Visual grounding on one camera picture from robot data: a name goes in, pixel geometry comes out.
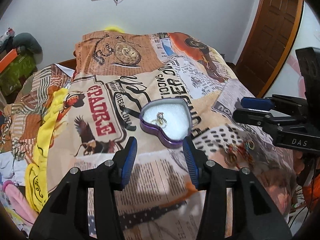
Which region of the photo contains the pink cloth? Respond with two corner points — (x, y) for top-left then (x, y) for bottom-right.
(2, 180), (38, 225)

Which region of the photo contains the yellow pillow behind bed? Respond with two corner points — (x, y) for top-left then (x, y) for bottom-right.
(104, 25), (125, 33)

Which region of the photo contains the red blue beaded bracelet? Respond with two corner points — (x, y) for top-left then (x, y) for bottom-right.
(235, 141), (253, 160)

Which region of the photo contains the purple heart-shaped tin box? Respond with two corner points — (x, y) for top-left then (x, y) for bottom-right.
(139, 98), (192, 149)

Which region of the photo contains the orange box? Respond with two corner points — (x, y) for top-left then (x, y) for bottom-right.
(0, 49), (18, 73)

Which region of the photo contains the brown wooden door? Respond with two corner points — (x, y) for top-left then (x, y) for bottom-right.
(235, 0), (304, 98)

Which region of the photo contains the dark grey plush cushion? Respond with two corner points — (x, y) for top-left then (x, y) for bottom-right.
(12, 33), (42, 54)

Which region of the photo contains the yellow cloth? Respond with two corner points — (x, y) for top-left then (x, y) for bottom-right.
(25, 88), (68, 213)

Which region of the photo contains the red braided cord bracelet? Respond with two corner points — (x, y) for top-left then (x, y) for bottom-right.
(223, 142), (256, 169)

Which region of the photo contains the gold ring with charm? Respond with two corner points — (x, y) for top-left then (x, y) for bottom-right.
(151, 112), (168, 127)

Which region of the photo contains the newspaper print bedspread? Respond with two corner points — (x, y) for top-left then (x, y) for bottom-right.
(0, 31), (301, 240)

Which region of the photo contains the pink heart wall sticker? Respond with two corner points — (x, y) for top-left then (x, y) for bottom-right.
(286, 54), (307, 98)

